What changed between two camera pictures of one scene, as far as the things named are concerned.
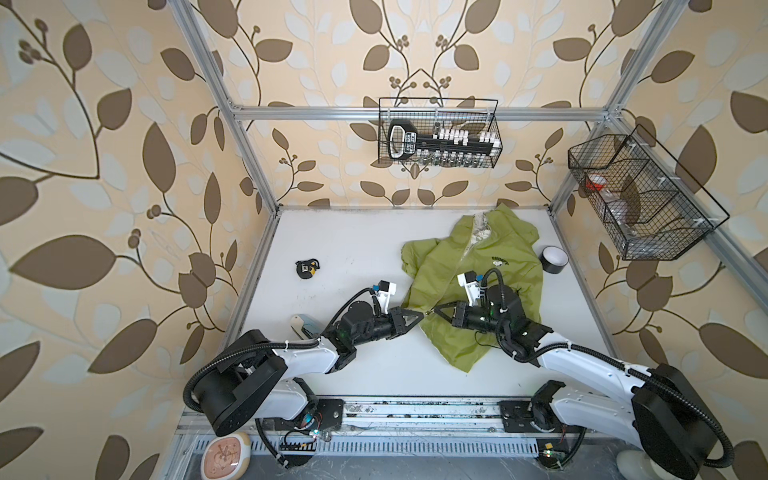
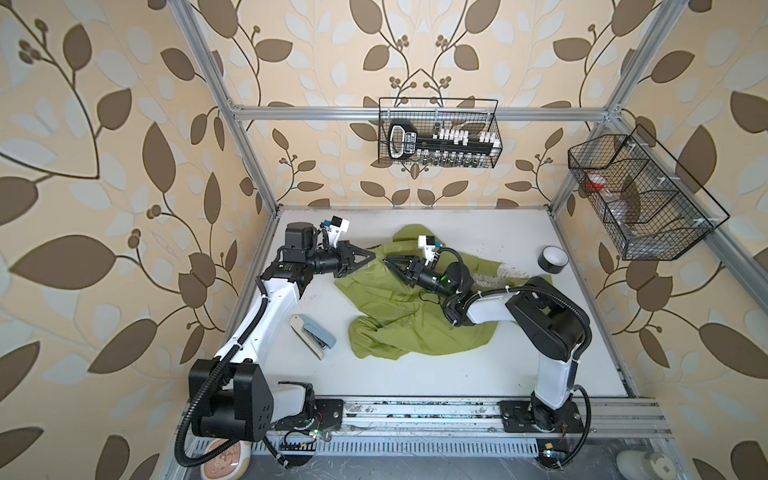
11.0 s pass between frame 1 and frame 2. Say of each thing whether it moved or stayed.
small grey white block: stayed
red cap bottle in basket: stayed
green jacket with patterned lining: moved
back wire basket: stayed
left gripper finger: moved
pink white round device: stayed
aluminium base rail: stayed
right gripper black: moved
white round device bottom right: stayed
